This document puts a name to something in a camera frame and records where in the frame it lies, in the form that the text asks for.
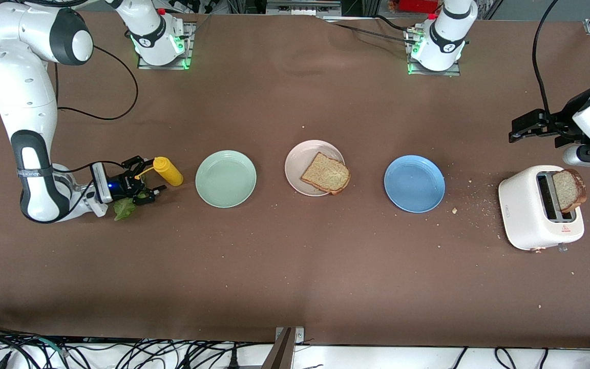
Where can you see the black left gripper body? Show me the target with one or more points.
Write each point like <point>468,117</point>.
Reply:
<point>557,124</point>

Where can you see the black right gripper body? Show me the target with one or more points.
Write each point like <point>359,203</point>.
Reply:
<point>125,185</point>

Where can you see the green lettuce leaf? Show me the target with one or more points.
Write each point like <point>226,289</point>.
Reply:
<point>123,209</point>

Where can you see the yellow squeeze bottle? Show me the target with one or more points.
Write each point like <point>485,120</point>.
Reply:
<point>169,173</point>

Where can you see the brown bread slice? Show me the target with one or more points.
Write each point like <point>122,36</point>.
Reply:
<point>567,190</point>
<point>325,174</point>

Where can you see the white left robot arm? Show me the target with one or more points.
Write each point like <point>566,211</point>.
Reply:
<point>448,36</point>

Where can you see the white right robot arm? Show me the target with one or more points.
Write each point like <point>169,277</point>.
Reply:
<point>23,92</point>

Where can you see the pale green plate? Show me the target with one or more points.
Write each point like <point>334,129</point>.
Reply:
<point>226,179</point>

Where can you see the blue plate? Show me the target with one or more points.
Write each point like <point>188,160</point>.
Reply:
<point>414,184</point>

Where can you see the beige plate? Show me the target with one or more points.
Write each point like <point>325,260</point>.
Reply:
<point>295,164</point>

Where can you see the white two-slot toaster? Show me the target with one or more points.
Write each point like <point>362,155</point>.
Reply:
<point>523,215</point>

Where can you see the brown table cover sheet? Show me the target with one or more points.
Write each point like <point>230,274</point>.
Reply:
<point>295,266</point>

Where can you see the red box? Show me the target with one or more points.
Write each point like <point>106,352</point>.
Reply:
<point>418,5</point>

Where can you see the grey metal equipment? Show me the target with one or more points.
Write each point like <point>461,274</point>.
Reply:
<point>302,7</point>

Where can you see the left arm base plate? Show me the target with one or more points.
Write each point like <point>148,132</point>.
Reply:
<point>451,73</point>

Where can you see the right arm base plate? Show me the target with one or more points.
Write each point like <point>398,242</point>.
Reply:
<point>185,59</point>

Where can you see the metal bracket plate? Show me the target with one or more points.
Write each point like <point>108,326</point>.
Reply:
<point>300,334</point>

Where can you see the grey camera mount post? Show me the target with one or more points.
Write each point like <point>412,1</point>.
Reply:
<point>280,353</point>

